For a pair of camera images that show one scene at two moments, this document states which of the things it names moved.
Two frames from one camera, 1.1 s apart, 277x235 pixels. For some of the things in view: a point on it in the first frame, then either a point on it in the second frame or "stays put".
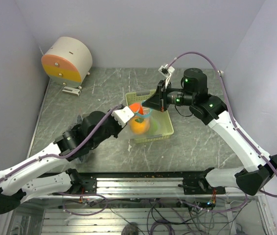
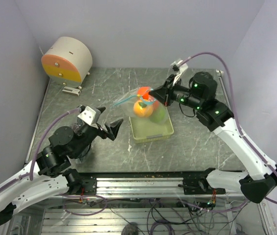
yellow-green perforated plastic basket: x=147 y=123 stays put
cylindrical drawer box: x=68 y=61 stays put
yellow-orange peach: x=140 y=125 → x=143 y=109
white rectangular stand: x=71 y=90 stays put
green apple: x=155 y=125 → x=158 y=115
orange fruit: x=136 y=107 → x=144 y=91
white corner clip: x=220 y=72 stays put
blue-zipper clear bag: x=143 y=126 → x=144 y=105
